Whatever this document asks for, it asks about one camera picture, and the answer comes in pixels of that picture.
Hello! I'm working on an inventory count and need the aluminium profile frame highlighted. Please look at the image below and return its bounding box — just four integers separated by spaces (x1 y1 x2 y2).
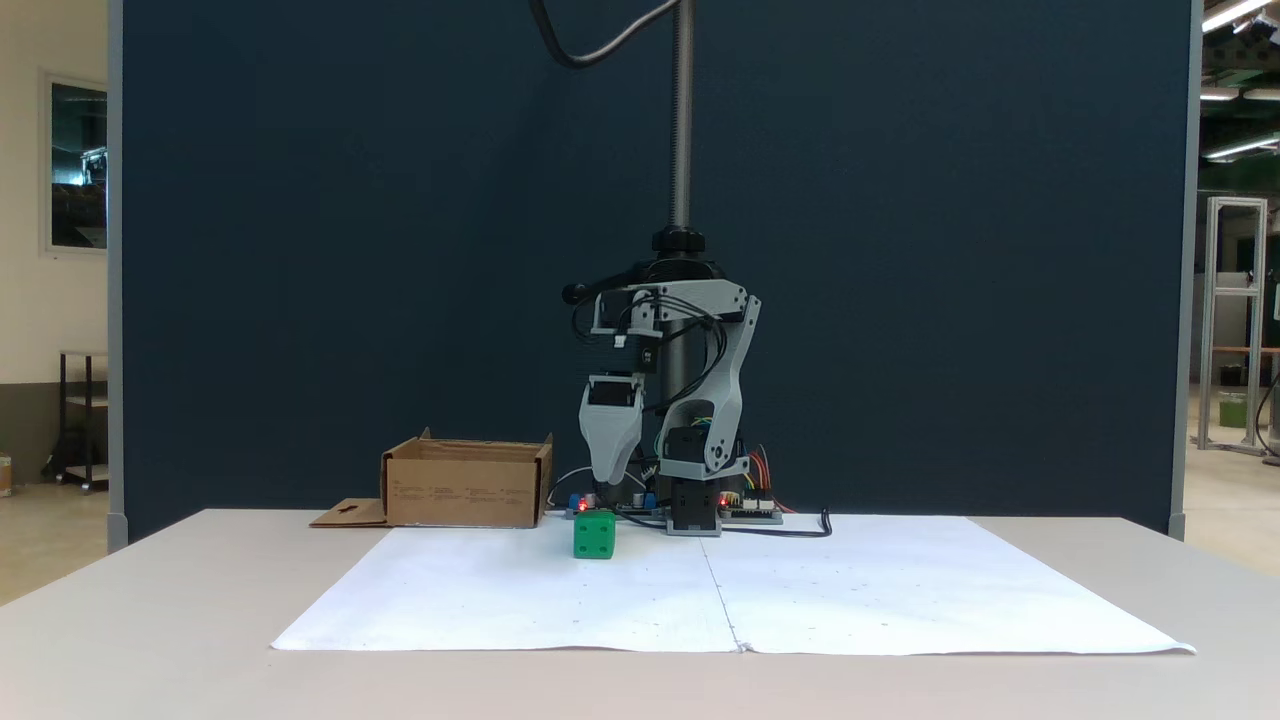
1194 195 1272 457

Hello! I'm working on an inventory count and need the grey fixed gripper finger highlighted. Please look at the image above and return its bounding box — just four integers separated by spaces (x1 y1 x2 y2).
582 420 644 488

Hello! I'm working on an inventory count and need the ceiling strip light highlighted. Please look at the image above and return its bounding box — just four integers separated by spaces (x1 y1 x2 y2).
1204 134 1280 163
1201 0 1280 33

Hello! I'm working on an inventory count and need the dark blue partition panel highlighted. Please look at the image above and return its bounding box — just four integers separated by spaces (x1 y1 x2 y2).
107 0 1202 542

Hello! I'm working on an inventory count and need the brown cardboard box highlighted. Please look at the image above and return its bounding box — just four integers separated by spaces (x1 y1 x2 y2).
309 428 555 530

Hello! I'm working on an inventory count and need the grey camera cable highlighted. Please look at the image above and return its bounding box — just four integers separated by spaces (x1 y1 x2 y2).
528 0 683 70

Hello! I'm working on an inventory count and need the black camera tripod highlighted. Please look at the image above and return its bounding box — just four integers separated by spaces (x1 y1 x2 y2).
561 0 737 513

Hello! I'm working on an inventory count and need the black cable bundle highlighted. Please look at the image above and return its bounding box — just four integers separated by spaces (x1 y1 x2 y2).
642 292 729 416

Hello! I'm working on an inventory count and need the framed wall window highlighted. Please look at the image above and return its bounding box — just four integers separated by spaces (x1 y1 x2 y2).
40 70 110 257

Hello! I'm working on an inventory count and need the green die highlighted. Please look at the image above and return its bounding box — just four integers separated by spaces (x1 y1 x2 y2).
573 509 617 560

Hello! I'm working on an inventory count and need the black shelf cart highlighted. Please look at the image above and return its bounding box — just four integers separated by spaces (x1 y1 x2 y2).
54 349 110 494

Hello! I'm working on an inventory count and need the white paper sheet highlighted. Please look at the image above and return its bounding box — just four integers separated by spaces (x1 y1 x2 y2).
270 515 1198 658

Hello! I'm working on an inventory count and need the circuit board with coloured wires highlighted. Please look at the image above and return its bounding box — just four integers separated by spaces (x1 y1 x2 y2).
722 494 785 526

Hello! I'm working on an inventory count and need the dark blue circuit board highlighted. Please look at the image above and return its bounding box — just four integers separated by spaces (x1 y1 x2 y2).
564 490 663 522

